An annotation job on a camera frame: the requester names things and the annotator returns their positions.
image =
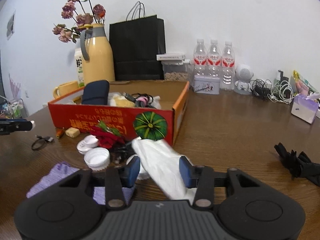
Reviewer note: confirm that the small tin box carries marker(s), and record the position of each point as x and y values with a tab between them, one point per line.
206	84

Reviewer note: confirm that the navy rolled cloth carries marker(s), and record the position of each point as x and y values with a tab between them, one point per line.
96	93

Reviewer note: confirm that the yellow thermos jug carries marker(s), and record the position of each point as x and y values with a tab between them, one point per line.
97	54

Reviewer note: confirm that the black paper bag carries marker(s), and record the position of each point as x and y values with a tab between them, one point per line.
135	43

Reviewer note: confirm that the milk carton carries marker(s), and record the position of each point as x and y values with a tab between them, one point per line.
79	68

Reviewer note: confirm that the left water bottle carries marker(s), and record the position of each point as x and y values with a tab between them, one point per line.
200	57

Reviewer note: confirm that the right water bottle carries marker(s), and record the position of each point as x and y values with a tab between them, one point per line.
228	62

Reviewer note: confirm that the yellow plush toy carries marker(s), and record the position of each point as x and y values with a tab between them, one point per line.
118	100

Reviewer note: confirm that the middle water bottle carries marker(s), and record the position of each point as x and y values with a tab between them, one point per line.
213	59

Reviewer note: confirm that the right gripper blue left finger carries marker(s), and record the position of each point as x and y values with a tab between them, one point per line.
130	172

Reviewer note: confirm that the white jar lid back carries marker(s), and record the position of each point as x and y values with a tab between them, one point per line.
86	144

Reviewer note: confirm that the purple tissue box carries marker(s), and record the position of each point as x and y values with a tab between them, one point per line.
305	107

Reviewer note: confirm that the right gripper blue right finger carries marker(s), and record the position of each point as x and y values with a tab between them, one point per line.
188	172

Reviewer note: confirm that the black glove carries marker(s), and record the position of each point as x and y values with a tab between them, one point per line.
299	166

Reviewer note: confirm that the red cardboard box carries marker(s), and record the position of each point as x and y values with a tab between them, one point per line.
147	123

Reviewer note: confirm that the purple cloth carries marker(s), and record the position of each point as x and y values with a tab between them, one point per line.
59	172

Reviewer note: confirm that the beige eraser block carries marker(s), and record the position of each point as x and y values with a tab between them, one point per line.
72	132

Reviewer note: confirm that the clear food container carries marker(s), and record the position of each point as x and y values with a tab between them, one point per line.
175	66

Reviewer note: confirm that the white robot toy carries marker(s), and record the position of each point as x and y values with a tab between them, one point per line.
243	75

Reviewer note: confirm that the yellow mug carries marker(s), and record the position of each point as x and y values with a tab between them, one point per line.
65	88

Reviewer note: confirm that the dried pink flower bouquet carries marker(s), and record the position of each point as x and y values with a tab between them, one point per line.
84	15

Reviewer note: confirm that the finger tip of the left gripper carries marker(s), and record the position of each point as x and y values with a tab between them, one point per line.
8	126

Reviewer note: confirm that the red fabric flower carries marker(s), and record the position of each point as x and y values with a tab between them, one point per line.
108	137

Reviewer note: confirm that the white plastic bag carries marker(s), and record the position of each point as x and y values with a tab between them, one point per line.
160	162

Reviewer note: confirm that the water bottle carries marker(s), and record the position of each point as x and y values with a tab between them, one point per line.
228	62
213	59
200	57

